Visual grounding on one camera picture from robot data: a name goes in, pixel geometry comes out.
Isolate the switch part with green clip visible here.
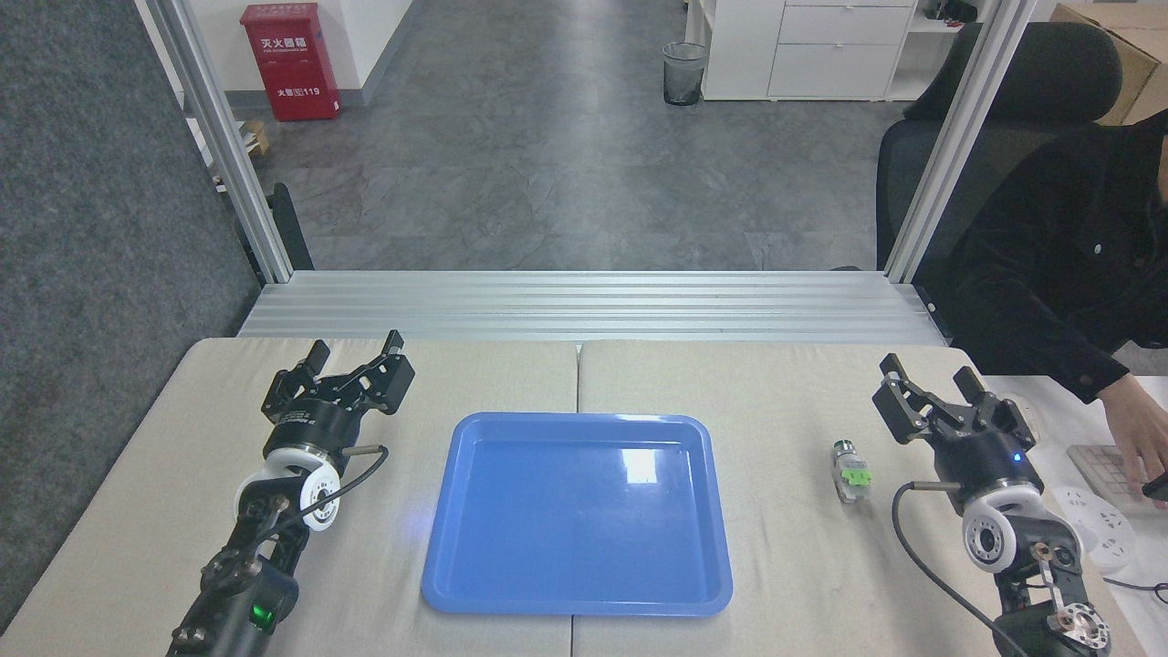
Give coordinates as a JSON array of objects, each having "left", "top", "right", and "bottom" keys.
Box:
[{"left": 830, "top": 439, "right": 873, "bottom": 505}]

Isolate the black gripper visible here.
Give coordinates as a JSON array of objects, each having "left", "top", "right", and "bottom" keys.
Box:
[
  {"left": 871, "top": 352, "right": 1047, "bottom": 499},
  {"left": 262, "top": 329, "right": 417, "bottom": 459}
]

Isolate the person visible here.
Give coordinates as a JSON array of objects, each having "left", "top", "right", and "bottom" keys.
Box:
[{"left": 943, "top": 109, "right": 1168, "bottom": 407}]

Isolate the white side desk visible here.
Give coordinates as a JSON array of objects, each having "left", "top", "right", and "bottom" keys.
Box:
[{"left": 981, "top": 372, "right": 1168, "bottom": 657}]

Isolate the white computer mouse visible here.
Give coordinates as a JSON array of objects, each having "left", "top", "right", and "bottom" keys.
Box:
[{"left": 996, "top": 391, "right": 1047, "bottom": 448}]

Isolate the silver aluminium rail frame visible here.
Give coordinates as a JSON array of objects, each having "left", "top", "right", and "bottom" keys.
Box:
[{"left": 236, "top": 270, "right": 952, "bottom": 347}]

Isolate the silver aluminium post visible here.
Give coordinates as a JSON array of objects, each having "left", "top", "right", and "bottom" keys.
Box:
[
  {"left": 144, "top": 0, "right": 296, "bottom": 285},
  {"left": 882, "top": 0, "right": 1040, "bottom": 285}
]

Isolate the large cardboard box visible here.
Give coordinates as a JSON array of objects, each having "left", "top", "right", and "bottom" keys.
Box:
[{"left": 1049, "top": 3, "right": 1168, "bottom": 129}]

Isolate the blue plastic tray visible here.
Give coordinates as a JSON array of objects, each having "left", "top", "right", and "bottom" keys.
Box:
[{"left": 421, "top": 412, "right": 735, "bottom": 617}]

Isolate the black mesh waste bin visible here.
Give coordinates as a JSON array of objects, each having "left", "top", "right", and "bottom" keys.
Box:
[{"left": 662, "top": 41, "right": 709, "bottom": 107}]

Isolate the grey felt partition panel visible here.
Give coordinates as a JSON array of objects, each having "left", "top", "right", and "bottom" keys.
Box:
[{"left": 0, "top": 0, "right": 266, "bottom": 632}]

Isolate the beige table pad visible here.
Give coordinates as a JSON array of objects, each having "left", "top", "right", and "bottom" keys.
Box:
[
  {"left": 0, "top": 338, "right": 581, "bottom": 657},
  {"left": 569, "top": 339, "right": 1149, "bottom": 657}
]

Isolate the red fire extinguisher box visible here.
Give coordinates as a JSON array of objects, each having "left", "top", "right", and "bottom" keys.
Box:
[{"left": 240, "top": 3, "right": 342, "bottom": 123}]

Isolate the white power strip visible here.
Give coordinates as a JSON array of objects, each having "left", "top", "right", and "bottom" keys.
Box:
[{"left": 1048, "top": 485, "right": 1140, "bottom": 572}]

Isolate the white drawer cabinet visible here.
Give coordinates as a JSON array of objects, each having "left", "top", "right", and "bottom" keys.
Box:
[{"left": 684, "top": 0, "right": 919, "bottom": 102}]

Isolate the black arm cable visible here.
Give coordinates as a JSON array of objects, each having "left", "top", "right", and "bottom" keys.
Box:
[
  {"left": 274, "top": 443, "right": 391, "bottom": 539},
  {"left": 891, "top": 480, "right": 1037, "bottom": 657}
]

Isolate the black office chair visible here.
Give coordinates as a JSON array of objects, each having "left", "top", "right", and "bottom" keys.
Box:
[{"left": 874, "top": 20, "right": 1125, "bottom": 275}]

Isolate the person's hand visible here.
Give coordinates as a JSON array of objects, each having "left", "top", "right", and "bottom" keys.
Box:
[{"left": 1098, "top": 372, "right": 1168, "bottom": 499}]

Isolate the black desk cable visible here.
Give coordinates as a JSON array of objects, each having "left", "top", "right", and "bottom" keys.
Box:
[{"left": 1101, "top": 575, "right": 1168, "bottom": 605}]

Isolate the black frame foot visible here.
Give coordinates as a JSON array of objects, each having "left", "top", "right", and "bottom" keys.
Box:
[{"left": 268, "top": 182, "right": 317, "bottom": 273}]

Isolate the white keyboard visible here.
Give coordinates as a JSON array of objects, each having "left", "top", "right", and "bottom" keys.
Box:
[{"left": 1065, "top": 443, "right": 1147, "bottom": 508}]

